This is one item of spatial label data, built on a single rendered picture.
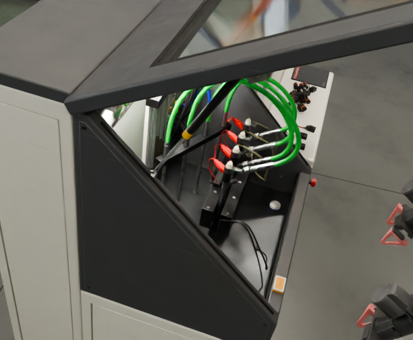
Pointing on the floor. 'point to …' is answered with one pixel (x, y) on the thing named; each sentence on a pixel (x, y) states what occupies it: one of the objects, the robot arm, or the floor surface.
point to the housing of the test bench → (42, 151)
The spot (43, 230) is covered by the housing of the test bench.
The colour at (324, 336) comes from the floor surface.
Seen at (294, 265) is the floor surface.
